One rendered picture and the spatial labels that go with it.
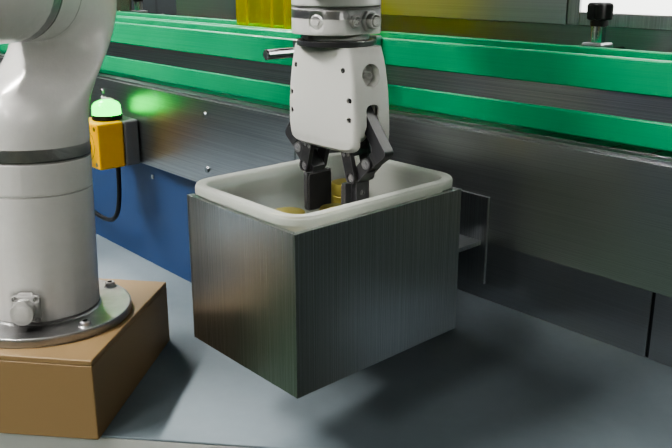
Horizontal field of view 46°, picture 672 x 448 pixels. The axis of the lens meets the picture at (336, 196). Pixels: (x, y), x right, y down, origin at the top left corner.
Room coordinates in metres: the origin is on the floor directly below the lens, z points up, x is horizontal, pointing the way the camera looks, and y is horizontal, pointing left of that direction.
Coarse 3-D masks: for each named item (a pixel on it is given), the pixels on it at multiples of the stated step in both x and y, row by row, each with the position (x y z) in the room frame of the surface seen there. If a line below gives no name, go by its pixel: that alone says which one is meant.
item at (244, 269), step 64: (448, 192) 0.77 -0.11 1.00; (192, 256) 0.76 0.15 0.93; (256, 256) 0.68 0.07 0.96; (320, 256) 0.65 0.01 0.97; (384, 256) 0.71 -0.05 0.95; (448, 256) 0.77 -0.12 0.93; (256, 320) 0.68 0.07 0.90; (320, 320) 0.65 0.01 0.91; (384, 320) 0.71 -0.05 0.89; (448, 320) 0.77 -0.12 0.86; (320, 384) 0.65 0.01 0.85
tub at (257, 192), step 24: (264, 168) 0.82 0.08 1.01; (288, 168) 0.84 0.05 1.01; (336, 168) 0.88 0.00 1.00; (384, 168) 0.85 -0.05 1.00; (408, 168) 0.82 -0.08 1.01; (216, 192) 0.72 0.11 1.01; (240, 192) 0.79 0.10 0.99; (264, 192) 0.81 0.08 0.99; (288, 192) 0.83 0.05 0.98; (384, 192) 0.85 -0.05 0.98; (408, 192) 0.73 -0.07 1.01; (432, 192) 0.75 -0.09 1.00; (264, 216) 0.66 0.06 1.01; (288, 216) 0.65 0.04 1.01; (312, 216) 0.65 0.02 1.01; (336, 216) 0.66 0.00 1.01
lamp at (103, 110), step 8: (96, 104) 1.18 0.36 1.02; (104, 104) 1.18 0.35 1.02; (112, 104) 1.19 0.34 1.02; (96, 112) 1.18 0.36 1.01; (104, 112) 1.18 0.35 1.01; (112, 112) 1.18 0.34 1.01; (120, 112) 1.20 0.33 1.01; (96, 120) 1.18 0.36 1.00; (104, 120) 1.18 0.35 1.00; (112, 120) 1.18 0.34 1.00
